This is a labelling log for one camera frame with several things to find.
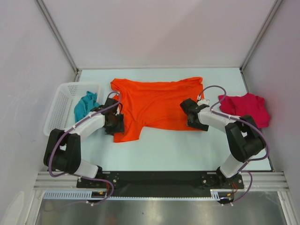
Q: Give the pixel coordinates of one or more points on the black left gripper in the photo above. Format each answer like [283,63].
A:
[119,128]

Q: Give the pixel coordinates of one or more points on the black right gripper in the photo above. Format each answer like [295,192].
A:
[202,126]

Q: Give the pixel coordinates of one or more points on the orange t-shirt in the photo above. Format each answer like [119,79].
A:
[154,105]

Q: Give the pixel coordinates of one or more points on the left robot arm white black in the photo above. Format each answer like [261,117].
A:
[63,151]

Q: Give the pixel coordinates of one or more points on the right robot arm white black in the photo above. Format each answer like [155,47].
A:
[244,138]

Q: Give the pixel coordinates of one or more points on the teal t-shirt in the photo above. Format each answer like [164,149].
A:
[85,105]

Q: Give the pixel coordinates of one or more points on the white plastic basket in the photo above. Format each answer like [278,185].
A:
[67,96]

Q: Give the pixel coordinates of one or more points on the magenta folded t-shirt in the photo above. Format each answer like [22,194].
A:
[249,104]

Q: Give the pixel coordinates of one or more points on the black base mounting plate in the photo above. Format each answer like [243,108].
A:
[164,184]

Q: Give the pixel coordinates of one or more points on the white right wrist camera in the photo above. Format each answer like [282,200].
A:
[203,102]

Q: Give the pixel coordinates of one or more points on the white slotted cable duct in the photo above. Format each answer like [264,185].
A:
[88,195]

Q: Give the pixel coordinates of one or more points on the aluminium frame rail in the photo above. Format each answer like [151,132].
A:
[262,181]

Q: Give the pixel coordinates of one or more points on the right corner frame post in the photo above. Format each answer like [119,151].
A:
[266,24]

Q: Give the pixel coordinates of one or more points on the corner frame post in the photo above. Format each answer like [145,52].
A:
[52,26]
[266,24]

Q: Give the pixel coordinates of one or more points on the left corner frame post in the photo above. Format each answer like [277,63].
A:
[52,26]

